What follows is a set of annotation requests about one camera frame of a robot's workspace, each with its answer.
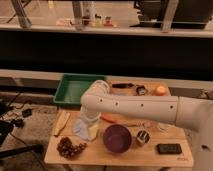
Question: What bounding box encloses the light blue towel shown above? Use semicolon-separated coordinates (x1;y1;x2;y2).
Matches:
73;119;98;141

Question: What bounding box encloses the purple bowl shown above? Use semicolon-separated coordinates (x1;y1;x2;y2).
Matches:
103;124;132;153

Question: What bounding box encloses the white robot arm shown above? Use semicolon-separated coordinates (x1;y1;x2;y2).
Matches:
81;80;213;171

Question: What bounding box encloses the small black measuring cup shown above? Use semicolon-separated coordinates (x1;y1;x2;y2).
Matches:
136;85;148;96

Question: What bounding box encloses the green plastic tray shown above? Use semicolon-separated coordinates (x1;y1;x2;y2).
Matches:
53;74;106;109

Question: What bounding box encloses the metal whisk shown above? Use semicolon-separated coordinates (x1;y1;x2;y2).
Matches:
123;122;151;129

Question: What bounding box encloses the wooden spatula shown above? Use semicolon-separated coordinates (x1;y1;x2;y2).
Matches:
54;111;70;136

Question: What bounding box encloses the orange fruit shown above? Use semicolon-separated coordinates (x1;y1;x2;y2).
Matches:
154;86;167;96

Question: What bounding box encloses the small metal cup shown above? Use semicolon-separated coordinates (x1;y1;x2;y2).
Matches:
136;130;150;146

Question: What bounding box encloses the clear glass cup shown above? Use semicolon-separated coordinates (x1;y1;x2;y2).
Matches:
158;123;172;132

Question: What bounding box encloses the bunch of dark grapes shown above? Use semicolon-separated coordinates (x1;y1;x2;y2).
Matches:
57;137;87;159

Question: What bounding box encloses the black phone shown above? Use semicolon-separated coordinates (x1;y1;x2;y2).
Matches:
156;144;182;154

